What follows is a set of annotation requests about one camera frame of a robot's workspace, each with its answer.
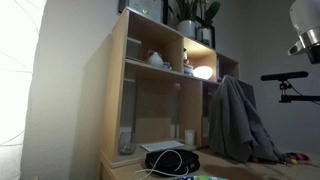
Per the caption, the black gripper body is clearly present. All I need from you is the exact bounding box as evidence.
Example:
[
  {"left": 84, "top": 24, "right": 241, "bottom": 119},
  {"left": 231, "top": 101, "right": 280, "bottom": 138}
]
[{"left": 306, "top": 44, "right": 320, "bottom": 65}]

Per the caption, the colourful felt ball garland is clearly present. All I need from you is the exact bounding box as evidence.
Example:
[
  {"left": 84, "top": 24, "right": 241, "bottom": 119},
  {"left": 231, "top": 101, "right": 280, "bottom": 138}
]
[{"left": 248, "top": 151, "right": 311, "bottom": 166}]

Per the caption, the white blue teal tennis racket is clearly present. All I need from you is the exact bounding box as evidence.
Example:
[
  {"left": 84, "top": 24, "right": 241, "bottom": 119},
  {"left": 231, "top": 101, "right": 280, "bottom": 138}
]
[{"left": 173, "top": 174, "right": 231, "bottom": 180}]

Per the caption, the white paper floor lamp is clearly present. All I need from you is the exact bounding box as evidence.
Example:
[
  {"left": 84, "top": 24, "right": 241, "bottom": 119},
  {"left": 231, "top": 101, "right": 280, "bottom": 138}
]
[{"left": 0, "top": 0, "right": 48, "bottom": 180}]

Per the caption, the grey chair backrest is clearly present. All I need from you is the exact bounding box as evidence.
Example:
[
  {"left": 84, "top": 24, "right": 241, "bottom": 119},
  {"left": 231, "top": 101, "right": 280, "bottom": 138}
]
[{"left": 238, "top": 79, "right": 258, "bottom": 109}]

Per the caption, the grey draped blanket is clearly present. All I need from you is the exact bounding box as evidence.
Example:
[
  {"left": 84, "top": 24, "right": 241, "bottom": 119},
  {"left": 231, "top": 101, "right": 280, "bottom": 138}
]
[{"left": 208, "top": 74, "right": 284, "bottom": 164}]

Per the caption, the plant in dark-framed pot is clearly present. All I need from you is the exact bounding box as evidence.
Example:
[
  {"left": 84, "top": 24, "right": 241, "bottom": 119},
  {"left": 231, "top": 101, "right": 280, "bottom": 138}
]
[{"left": 195, "top": 0, "right": 222, "bottom": 48}]

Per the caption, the glowing white orb lamp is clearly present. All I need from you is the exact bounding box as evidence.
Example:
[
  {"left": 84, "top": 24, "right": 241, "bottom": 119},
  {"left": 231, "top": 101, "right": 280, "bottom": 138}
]
[{"left": 192, "top": 65, "right": 214, "bottom": 81}]

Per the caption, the plant in white pot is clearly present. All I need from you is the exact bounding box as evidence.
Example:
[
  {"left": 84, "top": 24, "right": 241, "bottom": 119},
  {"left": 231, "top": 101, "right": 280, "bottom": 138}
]
[{"left": 174, "top": 0, "right": 198, "bottom": 39}]

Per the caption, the white candle glass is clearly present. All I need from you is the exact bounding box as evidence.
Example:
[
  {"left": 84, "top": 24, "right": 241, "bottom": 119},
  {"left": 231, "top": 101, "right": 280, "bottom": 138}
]
[{"left": 184, "top": 129, "right": 196, "bottom": 146}]

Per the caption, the white round vase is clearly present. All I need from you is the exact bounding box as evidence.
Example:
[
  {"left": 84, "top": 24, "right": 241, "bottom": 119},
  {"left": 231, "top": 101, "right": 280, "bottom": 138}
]
[{"left": 147, "top": 50, "right": 165, "bottom": 69}]

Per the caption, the light wooden shelf unit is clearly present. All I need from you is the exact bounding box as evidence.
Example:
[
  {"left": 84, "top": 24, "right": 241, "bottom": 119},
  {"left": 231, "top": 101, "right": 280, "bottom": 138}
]
[{"left": 99, "top": 7, "right": 241, "bottom": 180}]

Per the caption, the black framed picture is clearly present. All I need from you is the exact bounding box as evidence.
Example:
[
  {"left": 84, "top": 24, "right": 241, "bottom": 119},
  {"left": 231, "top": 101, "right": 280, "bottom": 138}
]
[{"left": 118, "top": 0, "right": 169, "bottom": 25}]

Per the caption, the white keyboard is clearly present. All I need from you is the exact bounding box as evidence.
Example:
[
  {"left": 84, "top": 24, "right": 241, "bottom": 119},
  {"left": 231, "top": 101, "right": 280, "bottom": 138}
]
[{"left": 140, "top": 140, "right": 185, "bottom": 153}]

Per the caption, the black fabric pouch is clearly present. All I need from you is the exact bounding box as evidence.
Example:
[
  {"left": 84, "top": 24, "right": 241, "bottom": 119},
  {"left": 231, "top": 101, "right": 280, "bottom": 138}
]
[{"left": 144, "top": 148, "right": 201, "bottom": 177}]

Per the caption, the grey storage box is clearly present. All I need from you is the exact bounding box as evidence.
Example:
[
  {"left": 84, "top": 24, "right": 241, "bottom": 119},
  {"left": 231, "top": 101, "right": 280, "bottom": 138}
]
[{"left": 125, "top": 37, "right": 143, "bottom": 62}]

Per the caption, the clear glass jar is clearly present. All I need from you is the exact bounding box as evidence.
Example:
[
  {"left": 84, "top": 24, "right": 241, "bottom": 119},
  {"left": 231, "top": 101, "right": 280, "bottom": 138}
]
[{"left": 117, "top": 130, "right": 138, "bottom": 155}]

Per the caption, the black stereo camera bar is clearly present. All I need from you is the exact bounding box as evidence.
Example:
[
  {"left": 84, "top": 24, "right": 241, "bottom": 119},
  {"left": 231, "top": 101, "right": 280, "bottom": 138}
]
[{"left": 260, "top": 70, "right": 309, "bottom": 82}]

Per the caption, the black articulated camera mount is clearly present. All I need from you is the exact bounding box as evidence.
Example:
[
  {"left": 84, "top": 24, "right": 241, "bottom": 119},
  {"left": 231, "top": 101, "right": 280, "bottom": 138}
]
[{"left": 279, "top": 80, "right": 320, "bottom": 105}]

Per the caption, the white charging cable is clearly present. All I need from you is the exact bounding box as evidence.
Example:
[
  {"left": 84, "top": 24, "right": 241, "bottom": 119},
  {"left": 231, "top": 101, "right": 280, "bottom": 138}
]
[{"left": 133, "top": 149, "right": 190, "bottom": 180}]

